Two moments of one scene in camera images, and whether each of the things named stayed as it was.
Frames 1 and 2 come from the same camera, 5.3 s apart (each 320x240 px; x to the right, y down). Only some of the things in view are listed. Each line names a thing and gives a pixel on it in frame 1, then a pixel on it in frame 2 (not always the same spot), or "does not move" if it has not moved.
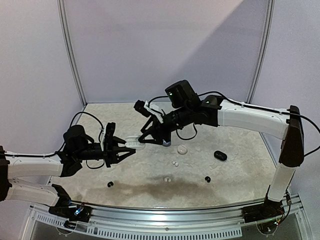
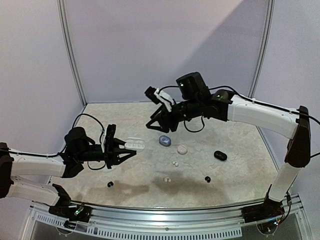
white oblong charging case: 133,142 does not move
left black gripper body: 108,154 does not move
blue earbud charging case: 165,144 does not move
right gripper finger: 141,139 -> 149,125
